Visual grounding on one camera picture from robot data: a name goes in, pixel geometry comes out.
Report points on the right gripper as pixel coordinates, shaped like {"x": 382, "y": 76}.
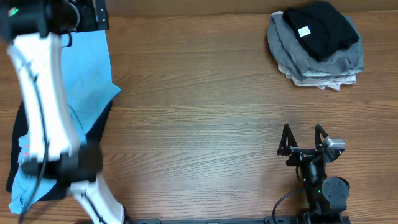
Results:
{"x": 301, "y": 155}

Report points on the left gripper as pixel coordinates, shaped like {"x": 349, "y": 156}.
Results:
{"x": 87, "y": 23}

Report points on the black t-shirt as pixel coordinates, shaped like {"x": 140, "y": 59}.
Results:
{"x": 320, "y": 29}

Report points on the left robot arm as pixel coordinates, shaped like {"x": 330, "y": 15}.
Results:
{"x": 60, "y": 54}

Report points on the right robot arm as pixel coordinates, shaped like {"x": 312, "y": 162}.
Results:
{"x": 326, "y": 196}

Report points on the light blue t-shirt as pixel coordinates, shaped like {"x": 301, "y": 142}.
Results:
{"x": 87, "y": 77}

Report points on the grey folded trousers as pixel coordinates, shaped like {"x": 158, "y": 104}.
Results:
{"x": 287, "y": 51}

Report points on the black shirt under pile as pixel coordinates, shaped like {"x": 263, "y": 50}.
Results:
{"x": 20, "y": 129}

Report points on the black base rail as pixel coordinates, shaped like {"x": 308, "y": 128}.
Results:
{"x": 266, "y": 220}

